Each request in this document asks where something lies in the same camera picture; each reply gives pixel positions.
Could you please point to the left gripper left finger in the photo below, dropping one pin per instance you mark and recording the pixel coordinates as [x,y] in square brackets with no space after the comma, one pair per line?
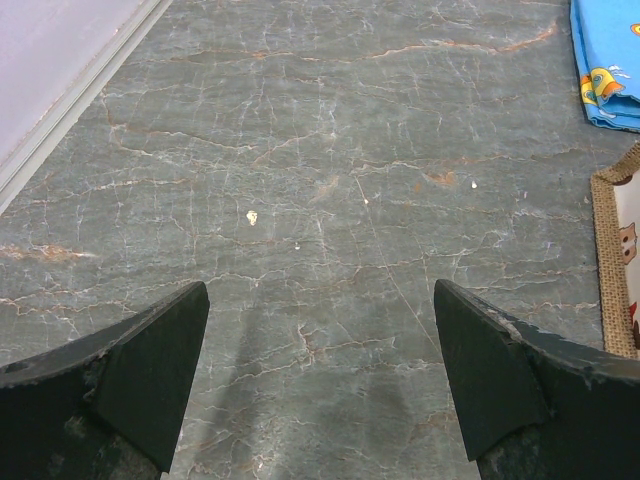
[109,405]

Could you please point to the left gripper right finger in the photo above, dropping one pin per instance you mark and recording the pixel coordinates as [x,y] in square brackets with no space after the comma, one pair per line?
[532,404]

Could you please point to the burlap canvas bag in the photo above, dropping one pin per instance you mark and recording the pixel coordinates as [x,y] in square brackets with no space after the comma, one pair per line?
[615,196]

